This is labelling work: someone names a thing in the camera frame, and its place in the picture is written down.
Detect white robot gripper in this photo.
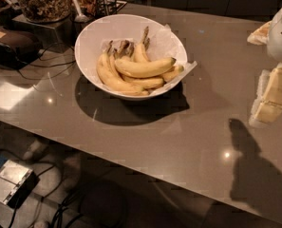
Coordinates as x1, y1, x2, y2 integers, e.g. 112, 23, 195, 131
247, 8, 282, 127

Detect right small yellow banana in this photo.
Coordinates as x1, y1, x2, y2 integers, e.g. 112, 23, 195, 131
161, 66, 184, 83

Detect white paper bowl liner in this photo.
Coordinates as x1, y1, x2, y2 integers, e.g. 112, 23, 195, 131
96, 27, 197, 99

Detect white ceramic bowl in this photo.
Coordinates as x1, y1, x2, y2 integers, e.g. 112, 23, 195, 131
75, 14, 197, 101

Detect metal scoop spoon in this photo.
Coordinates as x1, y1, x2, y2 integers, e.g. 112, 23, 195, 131
72, 0, 89, 23

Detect glass jar of nuts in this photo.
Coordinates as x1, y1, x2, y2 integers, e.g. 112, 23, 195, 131
18, 0, 70, 24

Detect black electronic device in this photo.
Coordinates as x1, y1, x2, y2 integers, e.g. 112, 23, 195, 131
0, 27, 43, 69

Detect silver metal box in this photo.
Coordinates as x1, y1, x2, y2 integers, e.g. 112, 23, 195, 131
0, 161, 39, 209

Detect black wire basket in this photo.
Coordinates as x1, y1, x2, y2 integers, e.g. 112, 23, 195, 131
95, 0, 126, 18

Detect black cable on table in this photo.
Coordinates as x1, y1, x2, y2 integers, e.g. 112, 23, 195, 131
16, 41, 77, 82

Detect black floor cables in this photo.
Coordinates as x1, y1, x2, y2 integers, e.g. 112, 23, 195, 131
0, 149, 94, 228

